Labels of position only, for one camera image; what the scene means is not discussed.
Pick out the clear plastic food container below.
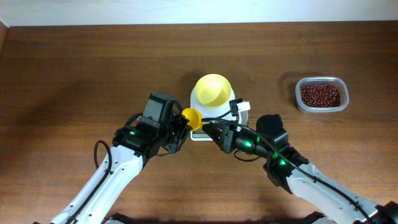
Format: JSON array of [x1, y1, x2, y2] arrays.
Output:
[[295, 77, 349, 113]]

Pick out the yellow plastic measuring scoop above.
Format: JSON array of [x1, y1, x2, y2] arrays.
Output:
[[182, 108, 203, 131]]

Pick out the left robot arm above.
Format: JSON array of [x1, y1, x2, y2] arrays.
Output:
[[51, 93, 189, 223]]

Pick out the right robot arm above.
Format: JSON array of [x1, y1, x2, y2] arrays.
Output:
[[202, 114, 397, 223]]

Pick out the pale yellow plastic bowl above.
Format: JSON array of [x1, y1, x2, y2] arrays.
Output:
[[195, 74, 232, 107]]

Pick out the white digital kitchen scale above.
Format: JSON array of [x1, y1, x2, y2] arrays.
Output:
[[190, 88, 249, 141]]

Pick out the right black camera cable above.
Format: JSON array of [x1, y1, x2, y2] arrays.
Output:
[[201, 108, 374, 224]]

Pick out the red adzuki beans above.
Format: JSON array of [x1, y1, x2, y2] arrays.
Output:
[[300, 85, 341, 108]]

